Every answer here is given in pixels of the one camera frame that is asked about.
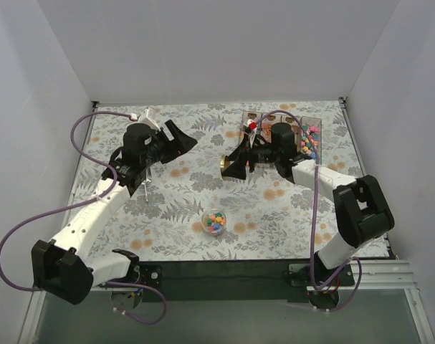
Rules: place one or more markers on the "clear glass jar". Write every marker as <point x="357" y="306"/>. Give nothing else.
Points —
<point x="213" y="222"/>

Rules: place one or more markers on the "silver metal scoop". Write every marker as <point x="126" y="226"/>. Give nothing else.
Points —
<point x="146" y="182"/>

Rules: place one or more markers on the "clear divided candy box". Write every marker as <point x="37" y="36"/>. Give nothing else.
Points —
<point x="292" y="137"/>

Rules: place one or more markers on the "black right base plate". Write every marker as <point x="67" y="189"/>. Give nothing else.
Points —
<point x="298" y="275"/>

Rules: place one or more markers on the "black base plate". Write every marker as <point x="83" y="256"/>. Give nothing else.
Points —
<point x="146" y="274"/>
<point x="298" y="275"/>

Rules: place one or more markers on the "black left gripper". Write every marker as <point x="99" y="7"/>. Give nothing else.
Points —
<point x="165" y="142"/>

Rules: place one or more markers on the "aluminium frame rail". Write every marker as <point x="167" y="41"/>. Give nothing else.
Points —
<point x="240" y="302"/>

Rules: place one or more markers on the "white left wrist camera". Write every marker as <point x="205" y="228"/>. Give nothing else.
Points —
<point x="145" y="117"/>

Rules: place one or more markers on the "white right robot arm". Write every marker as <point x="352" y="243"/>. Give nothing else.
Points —
<point x="361" y="210"/>

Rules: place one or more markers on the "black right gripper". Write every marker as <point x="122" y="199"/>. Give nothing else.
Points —
<point x="251" y="156"/>

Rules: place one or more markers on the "round wooden jar lid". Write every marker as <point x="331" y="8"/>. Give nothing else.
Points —
<point x="226" y="167"/>

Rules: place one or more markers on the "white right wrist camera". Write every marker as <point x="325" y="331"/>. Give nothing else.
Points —
<point x="250" y="130"/>

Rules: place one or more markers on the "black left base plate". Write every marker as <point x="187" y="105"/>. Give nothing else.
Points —
<point x="146" y="274"/>

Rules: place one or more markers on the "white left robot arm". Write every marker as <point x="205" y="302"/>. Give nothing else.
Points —
<point x="62" y="265"/>

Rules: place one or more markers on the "floral patterned table mat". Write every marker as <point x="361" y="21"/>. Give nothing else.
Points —
<point x="267" y="217"/>

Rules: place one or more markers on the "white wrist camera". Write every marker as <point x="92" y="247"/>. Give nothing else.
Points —
<point x="145" y="117"/>
<point x="250" y="130"/>

